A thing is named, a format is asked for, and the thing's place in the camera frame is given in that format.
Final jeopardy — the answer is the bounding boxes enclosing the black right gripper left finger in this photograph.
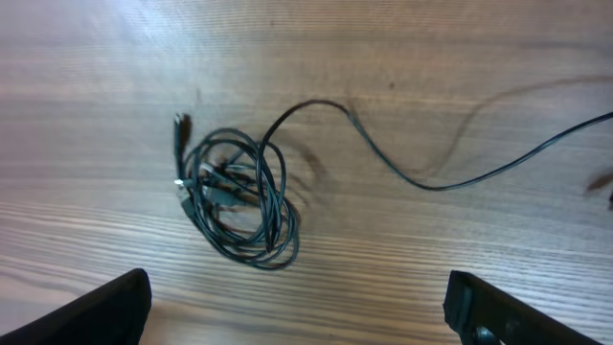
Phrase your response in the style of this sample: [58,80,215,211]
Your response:
[1,268,152,345]

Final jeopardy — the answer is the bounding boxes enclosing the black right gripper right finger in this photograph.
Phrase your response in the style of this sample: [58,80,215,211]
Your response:
[443,270,600,345]

